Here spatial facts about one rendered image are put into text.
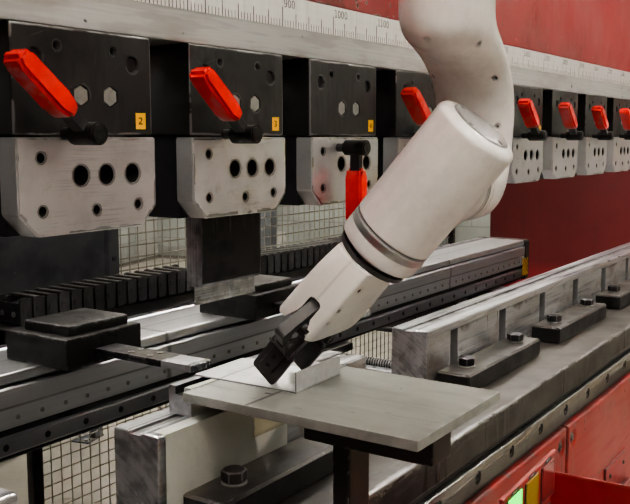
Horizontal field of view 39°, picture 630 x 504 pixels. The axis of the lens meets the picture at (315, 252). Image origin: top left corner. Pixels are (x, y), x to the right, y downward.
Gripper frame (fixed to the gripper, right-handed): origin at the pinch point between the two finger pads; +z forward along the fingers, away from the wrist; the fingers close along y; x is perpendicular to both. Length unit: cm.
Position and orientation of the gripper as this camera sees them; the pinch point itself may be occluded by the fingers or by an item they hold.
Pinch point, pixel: (288, 356)
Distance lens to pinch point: 95.4
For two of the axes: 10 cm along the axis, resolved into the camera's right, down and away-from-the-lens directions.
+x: 6.5, 7.0, -3.0
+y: -5.1, 1.1, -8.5
